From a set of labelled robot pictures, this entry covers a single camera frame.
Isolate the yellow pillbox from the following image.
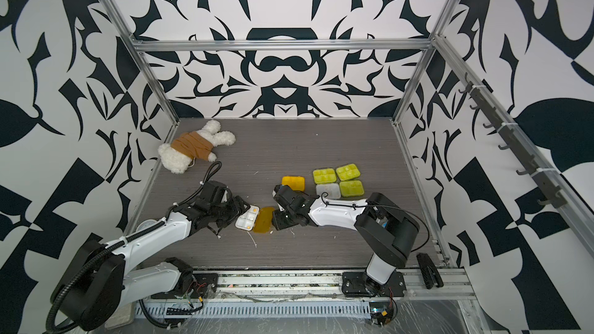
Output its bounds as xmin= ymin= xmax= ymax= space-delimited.
xmin=282 ymin=176 xmax=306 ymax=192
xmin=235 ymin=206 xmax=276 ymax=233

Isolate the clear lid pillbox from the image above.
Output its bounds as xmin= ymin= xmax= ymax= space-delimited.
xmin=316 ymin=182 xmax=341 ymax=199

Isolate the green pillbox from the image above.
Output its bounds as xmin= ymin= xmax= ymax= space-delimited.
xmin=339 ymin=179 xmax=365 ymax=198
xmin=312 ymin=168 xmax=337 ymax=185
xmin=335 ymin=163 xmax=361 ymax=182

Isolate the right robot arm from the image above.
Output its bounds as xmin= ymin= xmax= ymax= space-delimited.
xmin=272 ymin=185 xmax=420 ymax=285

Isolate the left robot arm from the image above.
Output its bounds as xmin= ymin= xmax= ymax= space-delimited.
xmin=46 ymin=181 xmax=251 ymax=333

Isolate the white plush bunny toy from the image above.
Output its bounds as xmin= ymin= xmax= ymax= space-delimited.
xmin=157 ymin=120 xmax=236 ymax=174

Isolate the white alarm clock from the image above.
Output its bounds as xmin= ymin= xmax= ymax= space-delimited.
xmin=136 ymin=219 xmax=158 ymax=233

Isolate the green circuit board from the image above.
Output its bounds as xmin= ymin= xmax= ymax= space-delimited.
xmin=370 ymin=301 xmax=398 ymax=327

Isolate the grey sponge block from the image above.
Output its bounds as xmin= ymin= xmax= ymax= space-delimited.
xmin=104 ymin=304 xmax=136 ymax=329

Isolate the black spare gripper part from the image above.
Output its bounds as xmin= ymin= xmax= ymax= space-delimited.
xmin=416 ymin=253 xmax=444 ymax=289

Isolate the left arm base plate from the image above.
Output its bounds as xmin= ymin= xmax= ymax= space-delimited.
xmin=151 ymin=273 xmax=219 ymax=299

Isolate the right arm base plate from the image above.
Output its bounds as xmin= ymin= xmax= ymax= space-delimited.
xmin=341 ymin=271 xmax=407 ymax=298

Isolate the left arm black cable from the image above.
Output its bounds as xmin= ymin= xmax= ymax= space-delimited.
xmin=138 ymin=296 xmax=205 ymax=330

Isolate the wall hook rack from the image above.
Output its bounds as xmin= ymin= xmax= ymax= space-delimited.
xmin=462 ymin=81 xmax=568 ymax=209

